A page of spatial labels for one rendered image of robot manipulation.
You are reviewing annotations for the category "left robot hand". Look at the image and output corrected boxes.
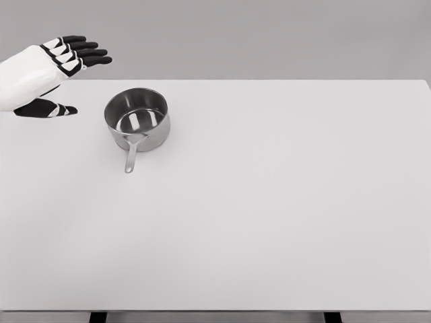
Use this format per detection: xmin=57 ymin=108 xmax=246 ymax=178
xmin=0 ymin=34 xmax=113 ymax=118

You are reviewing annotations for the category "steel pot with handle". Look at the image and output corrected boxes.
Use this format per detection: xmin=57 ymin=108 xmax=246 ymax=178
xmin=104 ymin=87 xmax=171 ymax=174

